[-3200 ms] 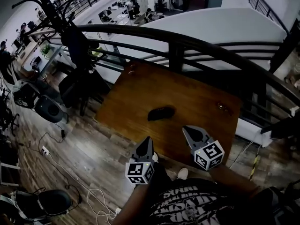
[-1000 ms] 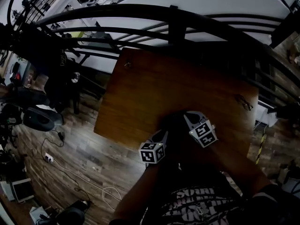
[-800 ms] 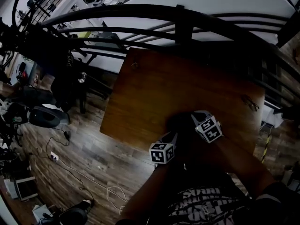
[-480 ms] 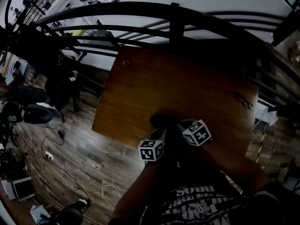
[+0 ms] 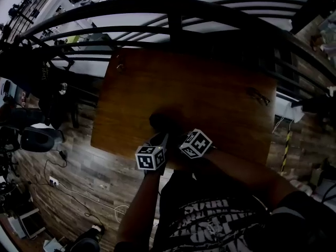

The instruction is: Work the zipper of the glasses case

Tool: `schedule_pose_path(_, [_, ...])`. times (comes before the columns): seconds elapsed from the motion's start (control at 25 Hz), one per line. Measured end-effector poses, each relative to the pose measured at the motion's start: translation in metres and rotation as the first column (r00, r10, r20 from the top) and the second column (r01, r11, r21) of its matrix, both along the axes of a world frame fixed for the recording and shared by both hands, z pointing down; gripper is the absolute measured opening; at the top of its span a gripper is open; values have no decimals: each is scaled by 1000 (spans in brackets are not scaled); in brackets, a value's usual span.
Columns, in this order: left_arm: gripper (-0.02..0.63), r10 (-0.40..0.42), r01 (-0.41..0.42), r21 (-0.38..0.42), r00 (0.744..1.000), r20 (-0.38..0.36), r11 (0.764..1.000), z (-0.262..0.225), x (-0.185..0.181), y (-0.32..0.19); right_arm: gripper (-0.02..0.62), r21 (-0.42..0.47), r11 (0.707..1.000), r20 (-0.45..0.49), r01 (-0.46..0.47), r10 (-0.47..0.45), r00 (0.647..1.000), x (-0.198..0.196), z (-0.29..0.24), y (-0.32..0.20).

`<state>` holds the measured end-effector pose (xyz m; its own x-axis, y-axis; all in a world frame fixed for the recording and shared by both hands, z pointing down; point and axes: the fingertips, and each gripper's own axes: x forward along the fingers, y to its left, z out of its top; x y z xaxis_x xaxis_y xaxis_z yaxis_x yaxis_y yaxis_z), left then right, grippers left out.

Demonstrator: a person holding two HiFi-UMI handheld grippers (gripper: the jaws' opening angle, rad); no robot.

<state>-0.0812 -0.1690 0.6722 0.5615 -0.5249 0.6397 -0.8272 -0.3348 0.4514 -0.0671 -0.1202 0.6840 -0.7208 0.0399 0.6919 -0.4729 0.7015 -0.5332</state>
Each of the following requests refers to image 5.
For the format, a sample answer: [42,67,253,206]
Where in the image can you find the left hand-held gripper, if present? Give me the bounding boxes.
[134,132,170,176]

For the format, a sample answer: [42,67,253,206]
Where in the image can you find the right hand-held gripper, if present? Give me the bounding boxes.
[167,128,213,160]

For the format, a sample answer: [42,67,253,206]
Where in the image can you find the black glasses case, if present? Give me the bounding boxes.
[149,112,185,137]

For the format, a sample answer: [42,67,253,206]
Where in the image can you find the person's left forearm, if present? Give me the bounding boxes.
[116,166,167,247]

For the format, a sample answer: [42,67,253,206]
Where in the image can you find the person's right forearm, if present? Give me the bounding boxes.
[201,146,302,210]

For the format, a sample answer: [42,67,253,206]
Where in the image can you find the dark-framed eyeglasses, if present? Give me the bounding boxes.
[246,87,271,106]

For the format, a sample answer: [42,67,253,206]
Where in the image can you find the person's black printed t-shirt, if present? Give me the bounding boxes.
[151,166,336,252]

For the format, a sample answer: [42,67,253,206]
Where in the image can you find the yellow black striped pole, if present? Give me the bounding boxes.
[279,130,293,176]

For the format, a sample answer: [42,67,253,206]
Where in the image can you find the person's black shoe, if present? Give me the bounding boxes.
[70,224,106,252]

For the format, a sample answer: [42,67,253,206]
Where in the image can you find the black office chair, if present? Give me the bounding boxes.
[0,123,66,153]

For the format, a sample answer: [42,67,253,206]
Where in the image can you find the black hanging bag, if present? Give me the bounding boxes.
[0,46,77,130]

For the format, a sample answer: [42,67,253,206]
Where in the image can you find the white floor cable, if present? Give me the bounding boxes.
[57,185,132,223]

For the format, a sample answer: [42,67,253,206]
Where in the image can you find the black floor cable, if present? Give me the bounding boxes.
[26,149,106,228]

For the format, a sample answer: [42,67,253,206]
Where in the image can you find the black metal bed frame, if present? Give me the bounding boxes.
[0,0,336,110]

